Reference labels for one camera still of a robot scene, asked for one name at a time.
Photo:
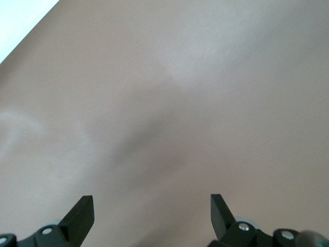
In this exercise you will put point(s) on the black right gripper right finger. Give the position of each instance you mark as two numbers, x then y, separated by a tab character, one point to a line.
221	218

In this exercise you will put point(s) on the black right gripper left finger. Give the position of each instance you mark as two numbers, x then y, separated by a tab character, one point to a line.
79	218

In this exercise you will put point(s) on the brown table mat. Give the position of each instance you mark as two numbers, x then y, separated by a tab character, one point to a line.
180	115

